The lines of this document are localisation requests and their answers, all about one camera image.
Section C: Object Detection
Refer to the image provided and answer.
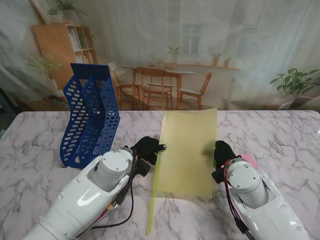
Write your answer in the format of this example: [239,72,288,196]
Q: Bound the yellow-green translucent file folder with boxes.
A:
[152,107,218,201]

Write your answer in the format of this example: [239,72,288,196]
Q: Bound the pink paper receipt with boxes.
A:
[241,153,260,170]

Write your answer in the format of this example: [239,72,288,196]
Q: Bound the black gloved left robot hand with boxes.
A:
[129,136,169,166]

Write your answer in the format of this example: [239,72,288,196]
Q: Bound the arm red black wires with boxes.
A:
[99,148,140,218]
[223,159,253,236]

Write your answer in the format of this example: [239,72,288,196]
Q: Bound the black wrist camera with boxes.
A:
[211,168,227,185]
[136,159,151,177]

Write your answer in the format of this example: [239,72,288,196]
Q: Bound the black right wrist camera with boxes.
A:
[211,168,227,185]

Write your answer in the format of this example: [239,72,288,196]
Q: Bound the blue perforated file rack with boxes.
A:
[59,62,121,169]

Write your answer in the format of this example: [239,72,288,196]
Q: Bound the right arm red black wires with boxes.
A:
[223,159,253,236]

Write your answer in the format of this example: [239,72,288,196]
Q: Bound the black left camera cable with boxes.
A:
[92,172,135,230]

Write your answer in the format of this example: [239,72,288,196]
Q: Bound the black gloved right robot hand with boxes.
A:
[213,139,237,170]

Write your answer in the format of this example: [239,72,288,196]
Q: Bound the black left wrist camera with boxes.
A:
[136,159,151,177]

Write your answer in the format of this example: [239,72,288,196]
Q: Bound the printed room scene backdrop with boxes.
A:
[0,0,320,112]

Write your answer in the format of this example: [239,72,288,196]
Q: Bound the left arm red black wires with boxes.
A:
[99,148,140,218]

